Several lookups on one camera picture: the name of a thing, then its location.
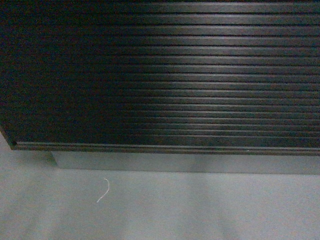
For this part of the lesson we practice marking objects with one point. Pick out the white string scrap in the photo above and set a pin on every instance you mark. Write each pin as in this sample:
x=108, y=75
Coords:
x=107, y=190

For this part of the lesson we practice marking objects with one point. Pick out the black ribbed checkout counter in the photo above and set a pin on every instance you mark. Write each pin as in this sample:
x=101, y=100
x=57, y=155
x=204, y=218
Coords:
x=218, y=86

